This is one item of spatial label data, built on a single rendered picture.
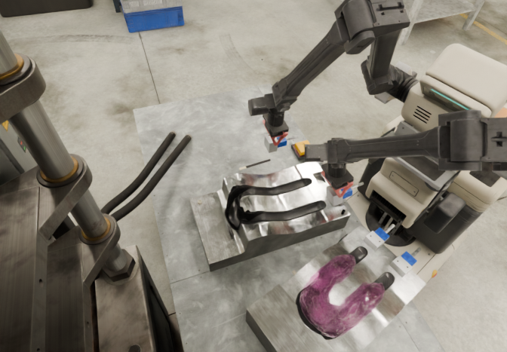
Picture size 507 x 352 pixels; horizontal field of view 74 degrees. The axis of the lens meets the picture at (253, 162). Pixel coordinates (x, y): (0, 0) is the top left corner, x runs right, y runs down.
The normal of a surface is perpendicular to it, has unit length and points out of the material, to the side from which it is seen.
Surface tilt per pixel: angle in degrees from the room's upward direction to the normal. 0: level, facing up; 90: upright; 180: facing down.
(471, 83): 42
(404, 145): 74
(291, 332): 0
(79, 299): 0
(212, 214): 0
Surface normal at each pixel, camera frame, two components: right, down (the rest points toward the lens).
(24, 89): 0.90, 0.35
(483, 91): -0.49, -0.18
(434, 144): -0.92, -0.02
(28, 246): 0.04, -0.65
